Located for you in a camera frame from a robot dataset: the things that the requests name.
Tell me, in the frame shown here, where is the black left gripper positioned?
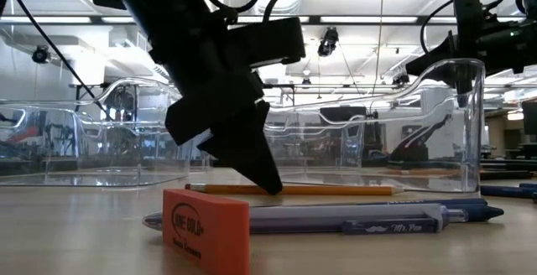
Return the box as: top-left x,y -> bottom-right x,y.
121,0 -> 285,196

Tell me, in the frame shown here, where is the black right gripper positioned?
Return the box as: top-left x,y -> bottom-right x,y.
404,0 -> 537,109

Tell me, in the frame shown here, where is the clear plastic bin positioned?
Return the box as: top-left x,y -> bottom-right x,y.
0,76 -> 195,189
268,109 -> 367,174
78,107 -> 211,175
196,58 -> 487,195

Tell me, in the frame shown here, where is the yellow orange wooden pencil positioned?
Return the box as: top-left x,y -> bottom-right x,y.
184,183 -> 404,197

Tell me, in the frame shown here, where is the black arch-shaped stand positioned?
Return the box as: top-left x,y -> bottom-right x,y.
388,113 -> 455,171

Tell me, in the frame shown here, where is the black monitor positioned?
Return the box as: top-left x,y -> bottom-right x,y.
521,100 -> 537,137

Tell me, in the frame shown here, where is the orange eraser with oval print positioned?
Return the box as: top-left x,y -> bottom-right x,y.
162,188 -> 252,275

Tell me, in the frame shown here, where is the translucent grey Mr. Pen pen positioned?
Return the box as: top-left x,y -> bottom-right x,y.
141,203 -> 469,236

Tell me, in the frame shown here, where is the black ceiling spotlight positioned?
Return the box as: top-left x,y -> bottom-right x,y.
31,44 -> 52,65
316,26 -> 340,58

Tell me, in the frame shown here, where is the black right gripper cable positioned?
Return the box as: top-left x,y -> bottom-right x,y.
419,0 -> 507,54

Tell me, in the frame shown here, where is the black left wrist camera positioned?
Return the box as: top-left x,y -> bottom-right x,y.
228,17 -> 306,67

